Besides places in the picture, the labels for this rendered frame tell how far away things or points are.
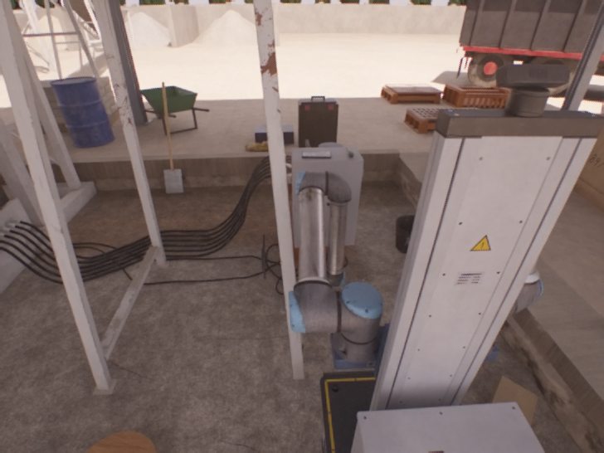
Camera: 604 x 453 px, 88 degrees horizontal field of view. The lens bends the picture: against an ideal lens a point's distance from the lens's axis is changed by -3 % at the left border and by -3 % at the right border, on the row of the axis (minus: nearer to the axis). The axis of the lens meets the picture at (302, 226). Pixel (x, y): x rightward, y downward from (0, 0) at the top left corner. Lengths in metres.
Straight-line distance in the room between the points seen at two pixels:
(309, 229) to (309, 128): 3.18
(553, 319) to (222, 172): 3.70
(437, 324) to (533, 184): 0.49
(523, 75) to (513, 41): 9.08
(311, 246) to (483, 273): 0.61
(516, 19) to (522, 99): 9.08
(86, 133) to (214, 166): 2.04
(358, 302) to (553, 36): 9.18
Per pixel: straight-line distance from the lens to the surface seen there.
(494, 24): 9.86
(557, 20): 9.91
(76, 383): 2.67
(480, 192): 0.84
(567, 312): 2.75
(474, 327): 1.18
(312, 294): 1.18
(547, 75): 0.83
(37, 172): 1.85
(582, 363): 2.47
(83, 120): 5.57
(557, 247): 3.39
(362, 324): 1.19
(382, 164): 4.54
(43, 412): 2.65
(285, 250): 1.66
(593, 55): 8.00
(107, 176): 4.90
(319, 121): 4.40
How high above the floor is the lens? 1.95
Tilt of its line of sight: 34 degrees down
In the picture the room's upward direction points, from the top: straight up
